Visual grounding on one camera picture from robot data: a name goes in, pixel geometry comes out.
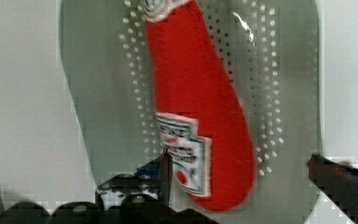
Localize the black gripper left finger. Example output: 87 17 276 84
0 152 218 224

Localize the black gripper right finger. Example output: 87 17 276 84
306 153 358 224

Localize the red plush ketchup bottle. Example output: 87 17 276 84
141 0 255 211

